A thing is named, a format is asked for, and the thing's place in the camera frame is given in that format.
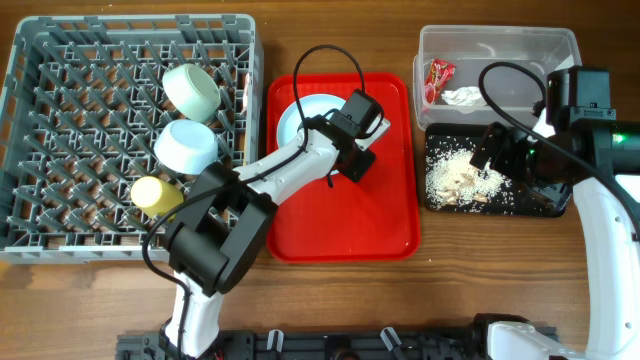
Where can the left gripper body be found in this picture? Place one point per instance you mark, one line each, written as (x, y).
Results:
(362, 161)

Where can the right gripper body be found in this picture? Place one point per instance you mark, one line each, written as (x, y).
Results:
(532, 161)

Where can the rice and food scraps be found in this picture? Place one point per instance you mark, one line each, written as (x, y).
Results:
(453, 184)

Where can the white tissue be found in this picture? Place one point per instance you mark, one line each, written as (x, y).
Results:
(469, 96)

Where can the large light blue plate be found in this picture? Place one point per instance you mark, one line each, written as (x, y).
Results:
(290, 122)

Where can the red snack wrapper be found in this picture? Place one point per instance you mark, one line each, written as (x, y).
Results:
(439, 73)

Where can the small light blue bowl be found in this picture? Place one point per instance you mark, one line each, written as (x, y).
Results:
(186, 147)

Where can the light green bowl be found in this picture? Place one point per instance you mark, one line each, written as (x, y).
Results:
(192, 91)

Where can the yellow cup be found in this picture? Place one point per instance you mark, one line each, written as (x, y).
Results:
(155, 197)

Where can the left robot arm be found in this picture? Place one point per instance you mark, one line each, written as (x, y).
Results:
(216, 233)

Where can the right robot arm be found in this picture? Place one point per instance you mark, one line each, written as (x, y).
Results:
(597, 157)

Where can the clear plastic waste bin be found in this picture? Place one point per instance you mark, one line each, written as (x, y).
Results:
(470, 48)

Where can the grey plastic dishwasher rack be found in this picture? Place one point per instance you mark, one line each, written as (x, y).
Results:
(82, 105)

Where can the black rectangular tray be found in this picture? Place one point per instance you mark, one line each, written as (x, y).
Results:
(524, 204)

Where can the red plastic serving tray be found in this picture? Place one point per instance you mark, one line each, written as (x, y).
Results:
(376, 219)

